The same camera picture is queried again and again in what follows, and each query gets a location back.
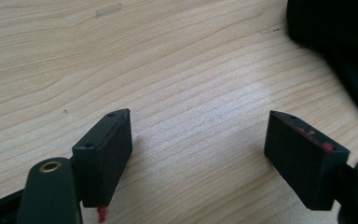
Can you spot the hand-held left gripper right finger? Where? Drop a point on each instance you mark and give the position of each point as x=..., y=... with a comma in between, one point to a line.
x=301, y=161

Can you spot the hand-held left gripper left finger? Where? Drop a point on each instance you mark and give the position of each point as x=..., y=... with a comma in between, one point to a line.
x=104, y=161

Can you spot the black object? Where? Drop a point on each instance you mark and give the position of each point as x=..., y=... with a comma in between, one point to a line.
x=341, y=40

